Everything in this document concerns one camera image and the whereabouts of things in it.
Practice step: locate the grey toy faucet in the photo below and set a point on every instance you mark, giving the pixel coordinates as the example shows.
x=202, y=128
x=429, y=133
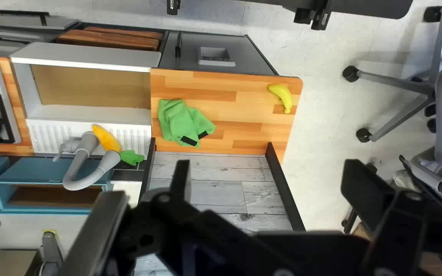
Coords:
x=84, y=162

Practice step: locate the green towel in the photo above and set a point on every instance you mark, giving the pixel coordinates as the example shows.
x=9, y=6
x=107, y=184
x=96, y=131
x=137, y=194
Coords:
x=183, y=122

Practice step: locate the wooden kitchen countertop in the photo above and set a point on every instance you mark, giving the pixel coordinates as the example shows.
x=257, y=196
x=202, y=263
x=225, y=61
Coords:
x=242, y=108

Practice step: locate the yellow toy corn cob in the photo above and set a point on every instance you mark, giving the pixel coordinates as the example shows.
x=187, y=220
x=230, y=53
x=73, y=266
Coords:
x=107, y=138

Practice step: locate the white brick backdrop panel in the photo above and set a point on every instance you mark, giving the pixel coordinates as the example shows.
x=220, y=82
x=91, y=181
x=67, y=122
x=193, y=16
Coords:
x=222, y=190

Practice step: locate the black frame post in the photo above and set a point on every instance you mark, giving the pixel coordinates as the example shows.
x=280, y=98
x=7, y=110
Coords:
x=285, y=190
x=150, y=161

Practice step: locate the black table clamp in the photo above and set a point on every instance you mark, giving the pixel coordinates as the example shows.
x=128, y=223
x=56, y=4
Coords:
x=317, y=16

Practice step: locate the white toy sink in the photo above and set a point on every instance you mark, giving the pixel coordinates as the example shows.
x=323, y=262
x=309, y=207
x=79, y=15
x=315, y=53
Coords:
x=85, y=59

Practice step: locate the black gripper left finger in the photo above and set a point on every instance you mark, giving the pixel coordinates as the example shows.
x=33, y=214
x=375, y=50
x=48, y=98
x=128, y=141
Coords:
x=180, y=179

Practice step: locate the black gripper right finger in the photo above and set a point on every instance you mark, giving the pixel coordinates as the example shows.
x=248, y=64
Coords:
x=368, y=190

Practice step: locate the yellow toy banana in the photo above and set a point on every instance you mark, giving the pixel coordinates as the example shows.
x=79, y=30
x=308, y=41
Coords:
x=283, y=96

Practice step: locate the wooden slat panel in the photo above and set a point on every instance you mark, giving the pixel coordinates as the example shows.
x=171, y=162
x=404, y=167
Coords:
x=111, y=36

